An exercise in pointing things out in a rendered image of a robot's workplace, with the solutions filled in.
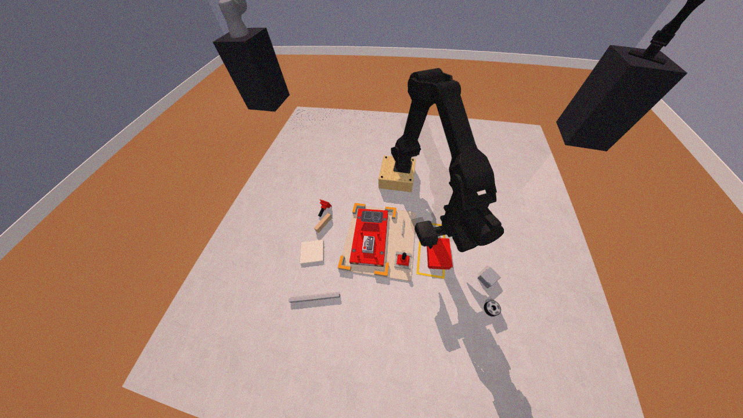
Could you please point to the small white wheel with black tyre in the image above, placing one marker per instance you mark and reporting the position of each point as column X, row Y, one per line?
column 492, row 312

